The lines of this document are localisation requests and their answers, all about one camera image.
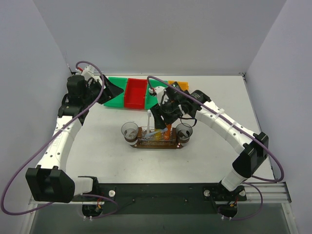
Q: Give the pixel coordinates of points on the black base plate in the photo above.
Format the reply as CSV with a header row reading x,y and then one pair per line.
x,y
162,198

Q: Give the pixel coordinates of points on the dark tinted cup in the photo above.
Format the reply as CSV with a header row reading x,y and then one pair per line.
x,y
184,132

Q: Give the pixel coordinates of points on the green bin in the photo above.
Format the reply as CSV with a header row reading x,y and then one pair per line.
x,y
118,101
150,100

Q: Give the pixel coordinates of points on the red bin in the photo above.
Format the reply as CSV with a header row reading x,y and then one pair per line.
x,y
135,94

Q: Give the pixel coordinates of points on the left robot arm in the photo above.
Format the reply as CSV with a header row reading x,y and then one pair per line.
x,y
48,181

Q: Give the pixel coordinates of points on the left green bin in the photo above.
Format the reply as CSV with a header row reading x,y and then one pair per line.
x,y
118,101

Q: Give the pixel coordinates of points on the brown wooden oval tray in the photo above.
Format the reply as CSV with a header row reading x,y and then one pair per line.
x,y
155,144

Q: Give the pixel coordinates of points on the yellow bin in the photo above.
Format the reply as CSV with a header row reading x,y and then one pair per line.
x,y
182,84

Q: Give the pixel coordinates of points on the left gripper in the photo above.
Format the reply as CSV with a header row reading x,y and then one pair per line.
x,y
105,89

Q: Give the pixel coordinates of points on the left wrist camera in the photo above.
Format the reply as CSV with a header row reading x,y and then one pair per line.
x,y
87,72

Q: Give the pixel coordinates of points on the white toothbrush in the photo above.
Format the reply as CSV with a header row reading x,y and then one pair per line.
x,y
149,114

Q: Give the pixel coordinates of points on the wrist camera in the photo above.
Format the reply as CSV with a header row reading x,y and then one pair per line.
x,y
87,72
160,93

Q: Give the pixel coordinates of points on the clear rack with brown ends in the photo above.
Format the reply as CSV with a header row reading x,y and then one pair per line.
x,y
142,131

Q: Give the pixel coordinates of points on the orange toothpaste tube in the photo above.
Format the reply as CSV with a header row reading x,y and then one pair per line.
x,y
158,134
167,133

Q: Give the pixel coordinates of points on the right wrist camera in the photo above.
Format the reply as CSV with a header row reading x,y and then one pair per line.
x,y
160,93

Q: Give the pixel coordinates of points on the clear plastic cup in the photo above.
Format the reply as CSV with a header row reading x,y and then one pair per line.
x,y
130,132

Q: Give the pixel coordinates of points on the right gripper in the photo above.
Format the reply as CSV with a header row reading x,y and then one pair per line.
x,y
159,115

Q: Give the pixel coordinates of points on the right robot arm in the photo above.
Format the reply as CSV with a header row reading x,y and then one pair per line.
x,y
248,144

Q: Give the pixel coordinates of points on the middle green bin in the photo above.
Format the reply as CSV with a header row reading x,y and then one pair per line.
x,y
150,100

